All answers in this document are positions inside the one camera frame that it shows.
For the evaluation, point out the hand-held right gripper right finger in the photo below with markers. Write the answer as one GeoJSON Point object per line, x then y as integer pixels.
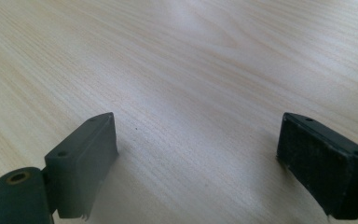
{"type": "Point", "coordinates": [318, 169]}

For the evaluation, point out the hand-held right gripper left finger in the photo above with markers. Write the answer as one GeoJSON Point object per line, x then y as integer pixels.
{"type": "Point", "coordinates": [80, 168]}

